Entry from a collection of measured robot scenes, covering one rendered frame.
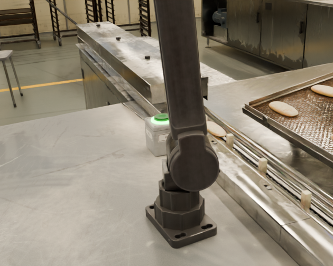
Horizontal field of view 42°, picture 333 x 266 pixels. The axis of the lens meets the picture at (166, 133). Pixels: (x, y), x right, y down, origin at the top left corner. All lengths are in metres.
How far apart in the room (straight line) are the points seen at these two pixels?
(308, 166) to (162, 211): 0.39
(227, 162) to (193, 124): 0.25
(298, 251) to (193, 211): 0.17
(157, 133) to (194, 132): 0.34
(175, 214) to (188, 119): 0.16
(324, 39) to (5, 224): 3.41
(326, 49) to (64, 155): 3.12
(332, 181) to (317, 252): 0.30
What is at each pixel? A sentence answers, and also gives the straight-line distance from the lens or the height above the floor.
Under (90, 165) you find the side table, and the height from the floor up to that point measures 0.82.
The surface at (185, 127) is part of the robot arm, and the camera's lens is 0.66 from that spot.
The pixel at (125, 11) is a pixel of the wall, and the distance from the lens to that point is 7.99.
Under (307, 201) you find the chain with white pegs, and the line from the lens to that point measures 0.80.
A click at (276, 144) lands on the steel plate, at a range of 1.09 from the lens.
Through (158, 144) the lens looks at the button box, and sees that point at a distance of 1.01.
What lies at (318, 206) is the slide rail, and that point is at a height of 0.85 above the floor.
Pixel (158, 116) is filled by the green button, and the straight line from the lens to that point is 1.02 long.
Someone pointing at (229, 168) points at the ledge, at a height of 0.86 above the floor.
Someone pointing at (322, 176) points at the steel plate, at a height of 0.82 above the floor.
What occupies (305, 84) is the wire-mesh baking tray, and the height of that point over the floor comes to 0.92.
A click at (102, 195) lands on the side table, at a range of 0.89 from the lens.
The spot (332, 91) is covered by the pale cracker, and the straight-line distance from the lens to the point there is 1.14.
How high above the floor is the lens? 1.27
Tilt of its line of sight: 23 degrees down
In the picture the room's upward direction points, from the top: 3 degrees counter-clockwise
